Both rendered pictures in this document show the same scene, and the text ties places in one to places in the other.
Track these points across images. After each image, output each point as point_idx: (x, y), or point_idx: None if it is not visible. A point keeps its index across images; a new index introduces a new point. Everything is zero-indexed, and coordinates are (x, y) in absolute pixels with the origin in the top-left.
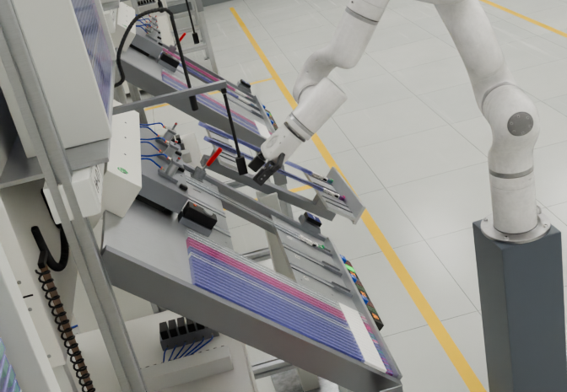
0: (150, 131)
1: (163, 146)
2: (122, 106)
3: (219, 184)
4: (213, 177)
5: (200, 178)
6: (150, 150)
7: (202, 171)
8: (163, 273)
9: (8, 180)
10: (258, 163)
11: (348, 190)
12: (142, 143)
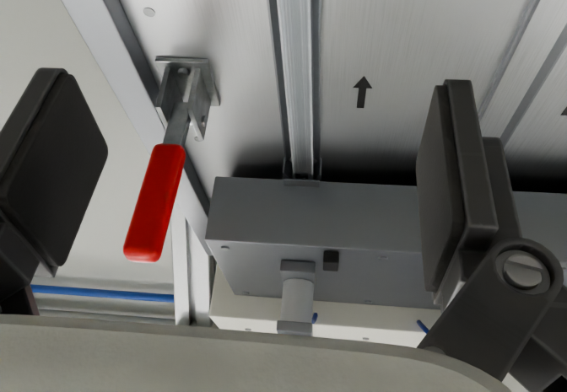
0: (239, 281)
1: (325, 274)
2: None
3: None
4: (81, 29)
5: (202, 84)
6: (428, 296)
7: (197, 120)
8: None
9: None
10: (52, 189)
11: None
12: (402, 302)
